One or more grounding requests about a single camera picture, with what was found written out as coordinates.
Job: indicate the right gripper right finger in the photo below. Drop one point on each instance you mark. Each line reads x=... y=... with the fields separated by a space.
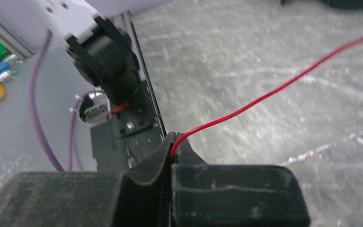
x=233 y=195

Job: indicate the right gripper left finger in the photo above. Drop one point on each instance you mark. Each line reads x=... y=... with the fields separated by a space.
x=138 y=197

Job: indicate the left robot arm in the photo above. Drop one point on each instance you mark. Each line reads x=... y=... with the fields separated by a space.
x=101 y=51

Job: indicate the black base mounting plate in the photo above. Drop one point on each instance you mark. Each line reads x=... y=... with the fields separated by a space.
x=127 y=137

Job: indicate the white base connector plug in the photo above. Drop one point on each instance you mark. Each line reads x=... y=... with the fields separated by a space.
x=93 y=108

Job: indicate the aluminium rail frame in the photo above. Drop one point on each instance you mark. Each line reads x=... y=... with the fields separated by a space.
x=14 y=43

